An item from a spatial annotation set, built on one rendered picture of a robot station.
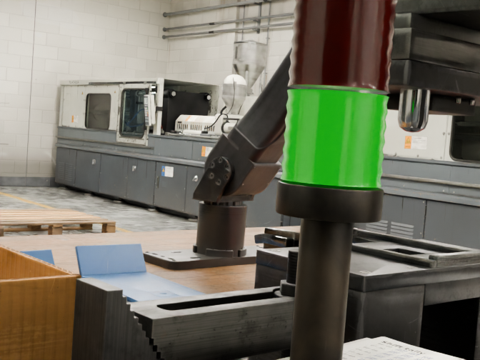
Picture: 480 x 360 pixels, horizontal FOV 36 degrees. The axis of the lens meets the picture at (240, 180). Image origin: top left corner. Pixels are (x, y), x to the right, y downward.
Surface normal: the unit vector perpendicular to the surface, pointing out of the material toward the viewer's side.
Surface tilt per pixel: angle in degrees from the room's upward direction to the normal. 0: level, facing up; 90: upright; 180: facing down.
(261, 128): 84
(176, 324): 90
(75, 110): 90
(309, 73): 104
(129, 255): 60
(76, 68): 90
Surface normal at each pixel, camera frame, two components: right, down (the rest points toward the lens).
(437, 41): 0.66, 0.10
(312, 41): -0.61, 0.25
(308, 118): -0.58, -0.24
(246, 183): 0.63, 0.65
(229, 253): 0.43, 0.09
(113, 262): 0.56, -0.42
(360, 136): 0.38, -0.16
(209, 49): -0.79, -0.02
